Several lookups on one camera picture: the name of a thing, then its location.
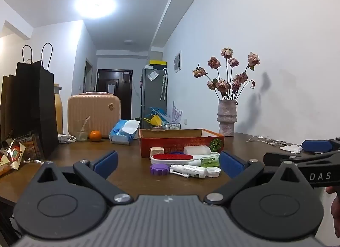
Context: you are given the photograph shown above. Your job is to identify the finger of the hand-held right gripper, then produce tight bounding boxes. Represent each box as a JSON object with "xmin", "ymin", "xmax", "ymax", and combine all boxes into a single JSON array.
[
  {"xmin": 263, "ymin": 149, "xmax": 340, "ymax": 169},
  {"xmin": 302, "ymin": 137, "xmax": 340, "ymax": 153}
]

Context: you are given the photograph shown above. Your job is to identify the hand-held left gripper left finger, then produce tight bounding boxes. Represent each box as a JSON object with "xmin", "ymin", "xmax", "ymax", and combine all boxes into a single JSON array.
[{"xmin": 36, "ymin": 150, "xmax": 133, "ymax": 206}]

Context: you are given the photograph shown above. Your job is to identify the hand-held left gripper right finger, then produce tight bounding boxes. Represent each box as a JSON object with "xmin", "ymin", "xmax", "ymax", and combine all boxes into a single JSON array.
[{"xmin": 204, "ymin": 150, "xmax": 310, "ymax": 206}]

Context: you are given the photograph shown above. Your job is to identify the green tube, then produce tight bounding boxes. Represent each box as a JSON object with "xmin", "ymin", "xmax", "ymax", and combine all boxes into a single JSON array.
[{"xmin": 192, "ymin": 152, "xmax": 221, "ymax": 167}]

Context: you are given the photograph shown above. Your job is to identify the white plastic box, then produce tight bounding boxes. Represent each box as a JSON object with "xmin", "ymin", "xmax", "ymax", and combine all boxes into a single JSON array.
[{"xmin": 183, "ymin": 145, "xmax": 211, "ymax": 155}]

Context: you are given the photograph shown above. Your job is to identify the white spray bottle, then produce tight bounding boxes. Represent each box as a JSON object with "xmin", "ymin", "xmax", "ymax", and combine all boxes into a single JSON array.
[{"xmin": 169, "ymin": 164, "xmax": 207, "ymax": 179}]

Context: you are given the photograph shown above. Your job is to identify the purple ribbed cap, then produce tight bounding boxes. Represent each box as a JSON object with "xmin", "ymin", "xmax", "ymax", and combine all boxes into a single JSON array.
[{"xmin": 149, "ymin": 163, "xmax": 170, "ymax": 176}]

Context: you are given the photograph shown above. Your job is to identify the red and white lint brush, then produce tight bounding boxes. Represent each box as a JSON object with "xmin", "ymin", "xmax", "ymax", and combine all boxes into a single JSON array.
[{"xmin": 150, "ymin": 153, "xmax": 203, "ymax": 167}]

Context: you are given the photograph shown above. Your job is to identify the red cardboard box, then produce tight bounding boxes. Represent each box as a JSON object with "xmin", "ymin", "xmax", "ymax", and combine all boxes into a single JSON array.
[{"xmin": 139, "ymin": 128, "xmax": 225, "ymax": 158}]

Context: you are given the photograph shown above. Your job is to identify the person's right hand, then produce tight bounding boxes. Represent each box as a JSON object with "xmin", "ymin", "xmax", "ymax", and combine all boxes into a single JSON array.
[{"xmin": 326, "ymin": 186, "xmax": 340, "ymax": 238}]

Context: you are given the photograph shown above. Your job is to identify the white crumpled tissue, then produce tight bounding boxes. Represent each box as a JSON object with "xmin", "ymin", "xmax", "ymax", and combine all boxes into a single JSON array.
[{"xmin": 279, "ymin": 144, "xmax": 303, "ymax": 154}]

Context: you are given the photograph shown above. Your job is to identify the white earphones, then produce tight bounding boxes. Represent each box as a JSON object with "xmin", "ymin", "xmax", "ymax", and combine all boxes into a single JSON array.
[{"xmin": 246, "ymin": 134, "xmax": 287, "ymax": 146}]

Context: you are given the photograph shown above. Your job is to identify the blue tissue pack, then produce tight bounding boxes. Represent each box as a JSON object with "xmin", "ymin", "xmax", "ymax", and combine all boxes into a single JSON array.
[{"xmin": 109, "ymin": 119, "xmax": 140, "ymax": 146}]

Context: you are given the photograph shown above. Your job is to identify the clear glass with straw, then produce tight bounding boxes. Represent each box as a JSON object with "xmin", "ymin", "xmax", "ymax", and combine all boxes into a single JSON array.
[{"xmin": 76, "ymin": 116, "xmax": 91, "ymax": 141}]

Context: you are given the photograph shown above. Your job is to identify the grey ceramic vase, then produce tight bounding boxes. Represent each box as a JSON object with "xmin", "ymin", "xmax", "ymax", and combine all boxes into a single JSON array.
[{"xmin": 217, "ymin": 99, "xmax": 238, "ymax": 137}]

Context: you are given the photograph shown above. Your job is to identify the small wooden block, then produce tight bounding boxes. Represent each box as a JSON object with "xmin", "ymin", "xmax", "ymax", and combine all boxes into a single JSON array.
[{"xmin": 150, "ymin": 147, "xmax": 163, "ymax": 160}]

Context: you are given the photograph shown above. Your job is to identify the pink ribbed suitcase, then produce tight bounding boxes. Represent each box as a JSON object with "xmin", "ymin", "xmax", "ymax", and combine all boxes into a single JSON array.
[{"xmin": 67, "ymin": 91, "xmax": 120, "ymax": 138}]

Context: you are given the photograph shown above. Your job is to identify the yellow watering can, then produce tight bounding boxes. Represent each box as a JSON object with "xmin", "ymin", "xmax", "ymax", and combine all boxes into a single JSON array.
[{"xmin": 143, "ymin": 115, "xmax": 163, "ymax": 128}]

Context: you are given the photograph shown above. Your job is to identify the dark brown entrance door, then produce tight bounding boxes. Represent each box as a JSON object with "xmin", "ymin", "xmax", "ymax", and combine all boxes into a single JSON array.
[{"xmin": 96, "ymin": 69, "xmax": 133, "ymax": 120}]

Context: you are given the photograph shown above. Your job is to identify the yellow thermos jug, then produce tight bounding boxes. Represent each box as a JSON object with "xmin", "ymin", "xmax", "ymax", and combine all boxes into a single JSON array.
[{"xmin": 54, "ymin": 83, "xmax": 64, "ymax": 135}]

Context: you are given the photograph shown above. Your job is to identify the purple feather decoration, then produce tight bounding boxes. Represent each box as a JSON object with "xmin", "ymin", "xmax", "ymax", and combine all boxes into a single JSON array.
[{"xmin": 167, "ymin": 101, "xmax": 184, "ymax": 124}]

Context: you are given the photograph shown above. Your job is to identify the dark snack packet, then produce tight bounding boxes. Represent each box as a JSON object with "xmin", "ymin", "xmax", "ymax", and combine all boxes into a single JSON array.
[{"xmin": 15, "ymin": 131, "xmax": 43, "ymax": 161}]

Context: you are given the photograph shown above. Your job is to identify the dried pink roses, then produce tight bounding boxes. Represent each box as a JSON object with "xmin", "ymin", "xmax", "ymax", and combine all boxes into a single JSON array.
[{"xmin": 192, "ymin": 47, "xmax": 261, "ymax": 101}]

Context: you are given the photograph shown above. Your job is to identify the grey refrigerator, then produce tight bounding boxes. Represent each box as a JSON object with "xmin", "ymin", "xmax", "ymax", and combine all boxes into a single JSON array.
[{"xmin": 140, "ymin": 67, "xmax": 168, "ymax": 123}]

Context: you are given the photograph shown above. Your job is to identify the side room door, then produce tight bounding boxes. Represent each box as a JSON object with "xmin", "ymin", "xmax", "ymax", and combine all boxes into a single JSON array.
[{"xmin": 84, "ymin": 58, "xmax": 94, "ymax": 93}]

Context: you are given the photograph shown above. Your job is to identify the large black paper bag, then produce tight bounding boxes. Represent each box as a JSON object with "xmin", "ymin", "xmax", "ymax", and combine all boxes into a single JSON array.
[{"xmin": 14, "ymin": 43, "xmax": 59, "ymax": 160}]

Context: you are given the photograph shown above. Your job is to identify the folded clear umbrella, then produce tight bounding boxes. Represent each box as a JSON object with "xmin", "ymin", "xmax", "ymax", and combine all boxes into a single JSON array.
[{"xmin": 160, "ymin": 68, "xmax": 168, "ymax": 101}]

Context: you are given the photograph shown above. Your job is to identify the red and white snack packet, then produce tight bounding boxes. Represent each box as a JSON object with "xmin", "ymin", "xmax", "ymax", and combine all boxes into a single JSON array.
[{"xmin": 0, "ymin": 138, "xmax": 26, "ymax": 176}]

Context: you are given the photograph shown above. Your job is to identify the bright round ceiling light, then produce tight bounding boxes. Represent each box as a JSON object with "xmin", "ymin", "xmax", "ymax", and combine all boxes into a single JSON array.
[{"xmin": 74, "ymin": 0, "xmax": 117, "ymax": 19}]

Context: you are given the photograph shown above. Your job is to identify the wall picture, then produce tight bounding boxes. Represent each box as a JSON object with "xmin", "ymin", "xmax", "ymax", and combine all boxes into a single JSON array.
[{"xmin": 174, "ymin": 50, "xmax": 182, "ymax": 73}]

